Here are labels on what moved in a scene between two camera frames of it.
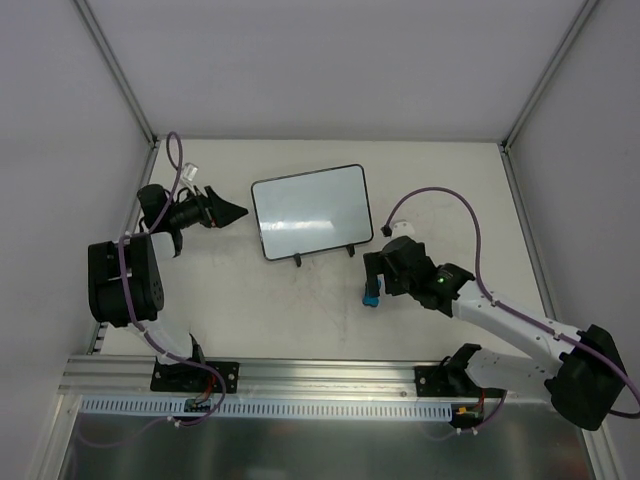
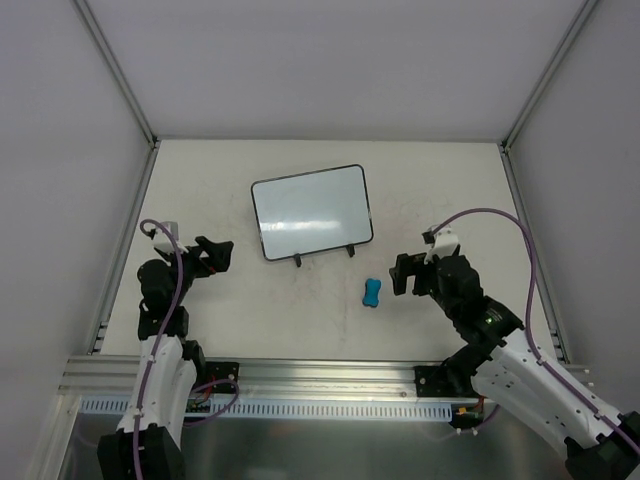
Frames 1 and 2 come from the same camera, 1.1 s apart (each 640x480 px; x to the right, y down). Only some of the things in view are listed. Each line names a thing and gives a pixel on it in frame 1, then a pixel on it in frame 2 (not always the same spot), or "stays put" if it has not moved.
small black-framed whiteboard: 312,212 stays put
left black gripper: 208,210 to 201,257
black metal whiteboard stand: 350,248 stays put
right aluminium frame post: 546,76 stays put
